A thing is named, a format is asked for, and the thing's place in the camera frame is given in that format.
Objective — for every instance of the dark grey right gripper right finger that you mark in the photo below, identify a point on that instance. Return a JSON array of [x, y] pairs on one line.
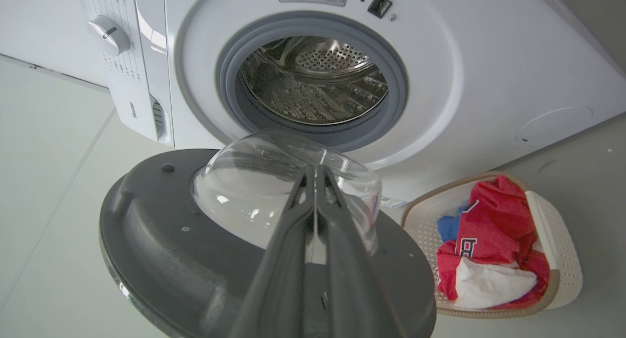
[[352, 279]]

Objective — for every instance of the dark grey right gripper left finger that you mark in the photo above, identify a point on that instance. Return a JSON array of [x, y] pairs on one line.
[[279, 279]]

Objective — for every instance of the grey washing machine door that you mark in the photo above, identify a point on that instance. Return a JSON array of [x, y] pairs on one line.
[[195, 250]]

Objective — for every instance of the grey rubber door gasket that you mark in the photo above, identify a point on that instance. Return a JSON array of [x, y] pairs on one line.
[[227, 83]]

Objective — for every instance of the white front-load washing machine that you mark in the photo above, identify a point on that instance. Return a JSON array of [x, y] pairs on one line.
[[489, 59]]

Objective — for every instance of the black door latch socket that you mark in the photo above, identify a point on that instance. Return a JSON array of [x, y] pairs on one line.
[[379, 5]]

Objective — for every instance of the blue garment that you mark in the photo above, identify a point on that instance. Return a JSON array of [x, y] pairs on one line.
[[449, 225]]

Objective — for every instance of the red and white jersey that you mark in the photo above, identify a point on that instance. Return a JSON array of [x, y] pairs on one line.
[[494, 230]]

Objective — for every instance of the stainless steel drum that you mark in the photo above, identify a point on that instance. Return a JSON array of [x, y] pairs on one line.
[[313, 81]]

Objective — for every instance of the white plastic laundry basket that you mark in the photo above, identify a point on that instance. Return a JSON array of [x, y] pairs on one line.
[[557, 250]]

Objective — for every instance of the white program dial knob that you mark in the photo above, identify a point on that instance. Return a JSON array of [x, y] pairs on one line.
[[110, 33]]

